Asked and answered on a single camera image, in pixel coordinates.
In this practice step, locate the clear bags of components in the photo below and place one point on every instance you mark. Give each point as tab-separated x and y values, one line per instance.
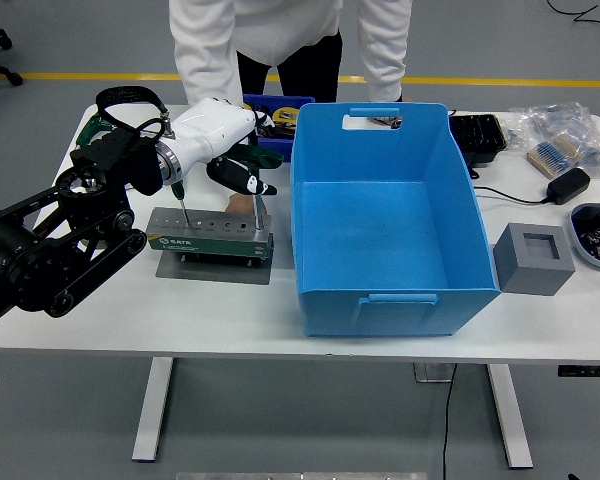
555	117

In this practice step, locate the large blue plastic box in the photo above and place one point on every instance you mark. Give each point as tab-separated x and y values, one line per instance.
370	230

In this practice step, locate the person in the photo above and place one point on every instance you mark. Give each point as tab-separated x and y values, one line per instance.
280	25

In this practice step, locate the black table control panel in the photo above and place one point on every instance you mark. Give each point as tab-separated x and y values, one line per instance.
587	371

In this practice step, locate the black office chair base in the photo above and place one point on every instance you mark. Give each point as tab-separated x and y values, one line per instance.
12	77

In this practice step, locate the person's left hand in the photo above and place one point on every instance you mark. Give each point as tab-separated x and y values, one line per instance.
385	122

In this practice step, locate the person's left forearm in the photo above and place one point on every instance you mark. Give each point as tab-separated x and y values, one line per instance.
385	50

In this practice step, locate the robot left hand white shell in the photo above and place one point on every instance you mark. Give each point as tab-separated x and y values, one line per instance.
210	130

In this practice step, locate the black plastic component tray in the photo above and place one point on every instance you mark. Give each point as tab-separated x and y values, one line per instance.
475	132

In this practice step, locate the dark small parts pile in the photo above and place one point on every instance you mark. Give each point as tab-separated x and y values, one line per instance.
280	131

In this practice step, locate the grey cube block with recess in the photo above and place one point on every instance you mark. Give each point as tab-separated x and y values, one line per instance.
530	275

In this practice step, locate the grey oval tray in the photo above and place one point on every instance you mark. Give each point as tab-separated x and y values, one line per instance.
576	239

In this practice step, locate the person's right hand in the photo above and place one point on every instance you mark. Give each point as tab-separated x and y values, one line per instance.
239	204

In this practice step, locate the yellow tape measure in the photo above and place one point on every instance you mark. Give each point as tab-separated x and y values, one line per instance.
285	114

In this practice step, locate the person's right forearm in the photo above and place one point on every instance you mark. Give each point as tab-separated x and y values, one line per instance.
205	65

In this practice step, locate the white table leg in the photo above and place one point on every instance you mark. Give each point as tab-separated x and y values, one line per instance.
510	420
152	410

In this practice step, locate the black power adapter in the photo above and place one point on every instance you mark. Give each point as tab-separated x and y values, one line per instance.
567	186

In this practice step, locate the tan resistor tape bundle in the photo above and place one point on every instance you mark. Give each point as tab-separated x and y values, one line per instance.
555	152

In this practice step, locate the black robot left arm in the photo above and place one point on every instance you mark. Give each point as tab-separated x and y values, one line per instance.
55	250

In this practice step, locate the green SATA wrench holder stand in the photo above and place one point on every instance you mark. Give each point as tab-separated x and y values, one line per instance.
205	245

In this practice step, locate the small blue parts bin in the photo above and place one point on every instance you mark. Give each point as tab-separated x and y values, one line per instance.
280	98

